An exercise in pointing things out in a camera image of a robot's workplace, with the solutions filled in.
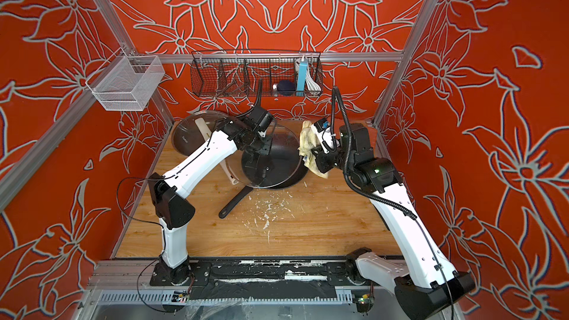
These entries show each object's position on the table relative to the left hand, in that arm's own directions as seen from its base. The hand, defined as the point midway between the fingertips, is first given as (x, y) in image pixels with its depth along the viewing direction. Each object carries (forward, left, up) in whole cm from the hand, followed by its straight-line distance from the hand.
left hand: (266, 144), depth 82 cm
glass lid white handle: (+25, +45, -23) cm, 57 cm away
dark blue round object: (+28, -6, +6) cm, 29 cm away
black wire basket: (+36, +16, +8) cm, 41 cm away
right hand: (-9, -16, +10) cm, 20 cm away
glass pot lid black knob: (-3, -7, -2) cm, 8 cm away
